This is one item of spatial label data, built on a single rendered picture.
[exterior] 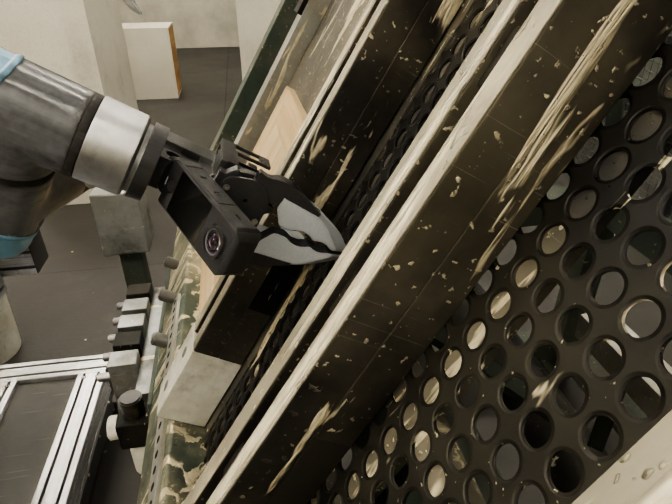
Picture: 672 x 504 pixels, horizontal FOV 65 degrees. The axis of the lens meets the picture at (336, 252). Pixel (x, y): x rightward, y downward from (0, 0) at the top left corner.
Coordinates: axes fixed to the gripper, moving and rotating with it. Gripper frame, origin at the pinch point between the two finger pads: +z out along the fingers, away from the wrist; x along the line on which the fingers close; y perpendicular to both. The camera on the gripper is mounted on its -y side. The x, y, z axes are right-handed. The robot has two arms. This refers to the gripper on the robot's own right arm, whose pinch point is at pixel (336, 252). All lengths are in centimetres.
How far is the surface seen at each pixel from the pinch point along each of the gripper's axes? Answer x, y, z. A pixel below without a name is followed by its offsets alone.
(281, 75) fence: -3, 69, 0
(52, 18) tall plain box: 63, 293, -83
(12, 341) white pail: 155, 144, -34
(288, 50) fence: -8, 69, -1
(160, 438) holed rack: 39.9, 8.5, -3.2
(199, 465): 37.8, 3.7, 1.8
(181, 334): 38.1, 29.5, -2.2
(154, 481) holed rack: 40.2, 2.0, -3.2
